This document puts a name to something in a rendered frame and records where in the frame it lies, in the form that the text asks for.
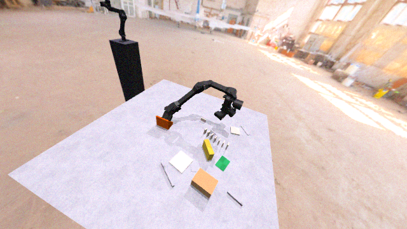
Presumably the white flat square tile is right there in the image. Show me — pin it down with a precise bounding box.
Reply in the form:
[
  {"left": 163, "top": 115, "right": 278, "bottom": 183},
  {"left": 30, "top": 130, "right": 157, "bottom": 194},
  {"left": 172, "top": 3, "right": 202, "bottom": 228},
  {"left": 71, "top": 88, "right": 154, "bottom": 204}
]
[{"left": 169, "top": 151, "right": 193, "bottom": 173}]

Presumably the yellow rectangular block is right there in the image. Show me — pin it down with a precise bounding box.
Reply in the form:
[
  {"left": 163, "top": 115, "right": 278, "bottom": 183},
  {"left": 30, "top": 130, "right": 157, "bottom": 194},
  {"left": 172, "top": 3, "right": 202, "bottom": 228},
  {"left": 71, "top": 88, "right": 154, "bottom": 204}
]
[{"left": 202, "top": 139, "right": 214, "bottom": 161}]

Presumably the green flat square tile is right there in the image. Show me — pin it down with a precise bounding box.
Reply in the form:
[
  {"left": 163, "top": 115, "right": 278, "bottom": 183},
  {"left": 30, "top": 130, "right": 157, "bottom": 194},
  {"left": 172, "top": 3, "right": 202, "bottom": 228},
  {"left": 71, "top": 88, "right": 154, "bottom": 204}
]
[{"left": 215, "top": 156, "right": 230, "bottom": 171}]

